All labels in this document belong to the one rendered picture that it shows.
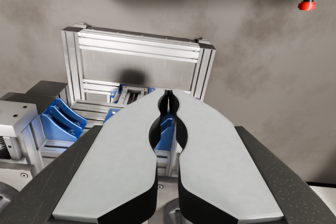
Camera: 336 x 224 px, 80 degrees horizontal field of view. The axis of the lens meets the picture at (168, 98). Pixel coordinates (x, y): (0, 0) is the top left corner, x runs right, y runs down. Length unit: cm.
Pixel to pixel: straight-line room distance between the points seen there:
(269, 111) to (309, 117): 34
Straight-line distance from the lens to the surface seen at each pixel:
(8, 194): 63
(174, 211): 55
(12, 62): 180
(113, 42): 119
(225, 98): 162
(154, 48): 116
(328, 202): 251
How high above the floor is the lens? 133
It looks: 59 degrees down
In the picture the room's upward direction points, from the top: 179 degrees counter-clockwise
